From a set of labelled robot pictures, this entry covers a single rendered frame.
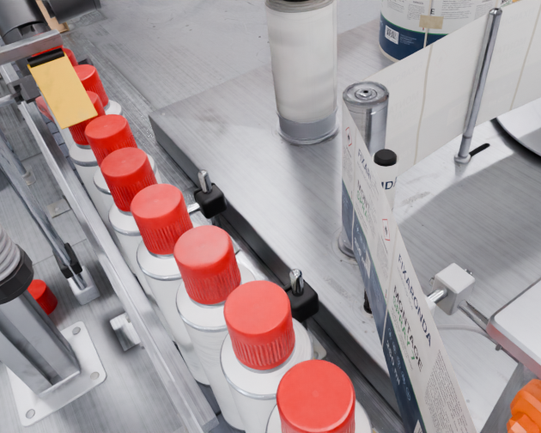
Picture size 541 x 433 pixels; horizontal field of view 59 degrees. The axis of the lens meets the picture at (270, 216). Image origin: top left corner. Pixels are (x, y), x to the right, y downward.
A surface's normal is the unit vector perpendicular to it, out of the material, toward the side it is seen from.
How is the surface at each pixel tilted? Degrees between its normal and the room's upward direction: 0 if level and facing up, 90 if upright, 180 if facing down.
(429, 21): 90
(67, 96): 47
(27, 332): 90
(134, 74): 0
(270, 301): 2
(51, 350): 90
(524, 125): 0
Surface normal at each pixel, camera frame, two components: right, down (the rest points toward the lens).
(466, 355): -0.11, -0.70
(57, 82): 0.33, -0.07
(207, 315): -0.17, -0.05
